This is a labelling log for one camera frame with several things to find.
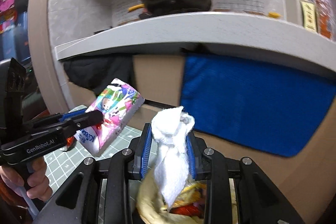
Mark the person's left hand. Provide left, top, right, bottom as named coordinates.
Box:
left=1, top=157, right=52, bottom=202

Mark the orange capped bottle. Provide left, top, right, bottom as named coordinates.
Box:
left=315, top=0, right=334, bottom=40

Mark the black cloth hanging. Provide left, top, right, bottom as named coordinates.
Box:
left=63, top=54, right=135, bottom=96

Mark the grey kitchen countertop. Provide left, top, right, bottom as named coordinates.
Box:
left=55, top=12, right=335, bottom=79

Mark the orange plastic bag trash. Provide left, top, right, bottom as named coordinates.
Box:
left=170, top=203, right=204, bottom=218

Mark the blue towel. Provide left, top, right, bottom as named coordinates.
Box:
left=181, top=55, right=335, bottom=157

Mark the yellow label bottle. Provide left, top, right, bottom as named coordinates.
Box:
left=300, top=0, right=318, bottom=33

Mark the colourful tissue pack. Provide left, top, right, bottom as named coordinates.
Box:
left=75, top=78, right=145, bottom=157

